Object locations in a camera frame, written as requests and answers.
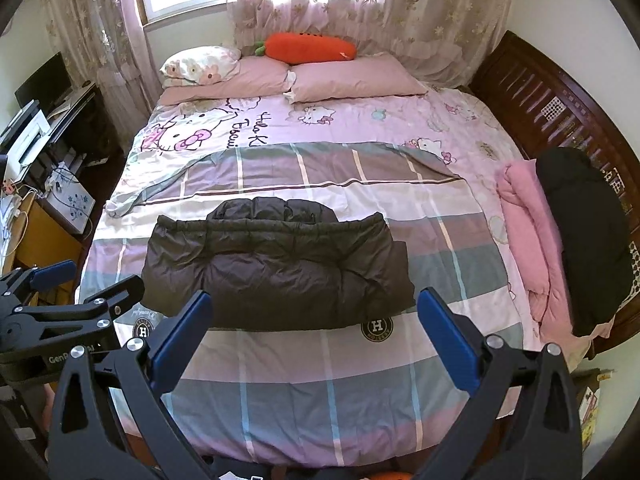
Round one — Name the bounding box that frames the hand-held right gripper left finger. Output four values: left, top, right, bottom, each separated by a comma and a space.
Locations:
47, 290, 221, 480

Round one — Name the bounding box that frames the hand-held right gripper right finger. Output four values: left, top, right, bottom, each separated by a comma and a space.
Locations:
415, 287, 586, 480

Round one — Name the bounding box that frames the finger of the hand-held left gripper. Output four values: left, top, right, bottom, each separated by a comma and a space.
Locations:
0, 260, 77, 307
75, 277, 146, 331

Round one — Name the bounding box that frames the grey-brown puffer jacket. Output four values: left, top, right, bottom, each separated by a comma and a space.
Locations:
141, 197, 417, 331

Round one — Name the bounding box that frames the yellow wooden cabinet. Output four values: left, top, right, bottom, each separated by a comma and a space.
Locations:
0, 192, 85, 283

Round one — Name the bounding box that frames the white box with blue flowers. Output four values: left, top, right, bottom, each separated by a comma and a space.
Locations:
44, 161, 97, 236

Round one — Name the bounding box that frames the plaid duvet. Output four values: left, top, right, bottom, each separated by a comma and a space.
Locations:
80, 141, 526, 468

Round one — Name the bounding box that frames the folded pink quilt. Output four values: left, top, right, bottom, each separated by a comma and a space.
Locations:
496, 159, 582, 340

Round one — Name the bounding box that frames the white printer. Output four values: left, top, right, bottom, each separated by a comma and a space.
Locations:
0, 102, 52, 173

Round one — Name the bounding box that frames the yellow printed package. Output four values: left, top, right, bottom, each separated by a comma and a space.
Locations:
576, 369, 617, 443

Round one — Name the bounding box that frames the black desk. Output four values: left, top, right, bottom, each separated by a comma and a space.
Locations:
45, 82, 127, 168

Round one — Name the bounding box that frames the black garment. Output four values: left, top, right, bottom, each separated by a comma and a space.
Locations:
536, 147, 637, 338

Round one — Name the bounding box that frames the black computer monitor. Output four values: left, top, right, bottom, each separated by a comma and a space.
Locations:
14, 52, 74, 111

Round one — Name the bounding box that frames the pink cartoon cat bed sheet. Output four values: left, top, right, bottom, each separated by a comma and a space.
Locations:
102, 85, 547, 351

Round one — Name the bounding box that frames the white floral pillow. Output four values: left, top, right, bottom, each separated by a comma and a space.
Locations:
159, 46, 242, 88

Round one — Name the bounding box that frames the floral sheer curtain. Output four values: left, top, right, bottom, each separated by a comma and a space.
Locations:
234, 0, 517, 88
39, 0, 153, 128

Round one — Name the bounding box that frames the pink pillow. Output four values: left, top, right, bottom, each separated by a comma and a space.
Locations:
160, 56, 292, 106
287, 55, 430, 106

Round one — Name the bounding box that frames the orange carrot plush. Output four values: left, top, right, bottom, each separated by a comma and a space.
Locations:
254, 32, 358, 66

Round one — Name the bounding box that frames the dark wooden bed frame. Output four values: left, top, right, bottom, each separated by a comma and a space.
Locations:
469, 30, 640, 361

